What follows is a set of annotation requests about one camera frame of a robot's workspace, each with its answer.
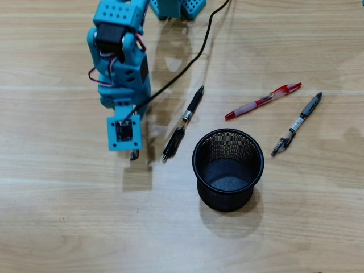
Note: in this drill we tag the thick black chrome-tip pen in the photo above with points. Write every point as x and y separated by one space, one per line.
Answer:
189 113

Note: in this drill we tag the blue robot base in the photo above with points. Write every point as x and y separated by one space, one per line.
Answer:
170 8

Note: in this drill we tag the grey grip clear pen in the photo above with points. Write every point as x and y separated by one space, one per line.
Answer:
308 109

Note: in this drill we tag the red gel pen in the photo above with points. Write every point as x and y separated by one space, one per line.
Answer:
256 103

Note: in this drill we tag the black mesh pen holder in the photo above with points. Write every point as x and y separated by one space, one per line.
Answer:
227 199

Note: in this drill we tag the thin clear black-ink pen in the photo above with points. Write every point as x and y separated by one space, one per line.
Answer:
134 155

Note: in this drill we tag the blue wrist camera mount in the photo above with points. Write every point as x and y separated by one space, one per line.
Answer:
125 130

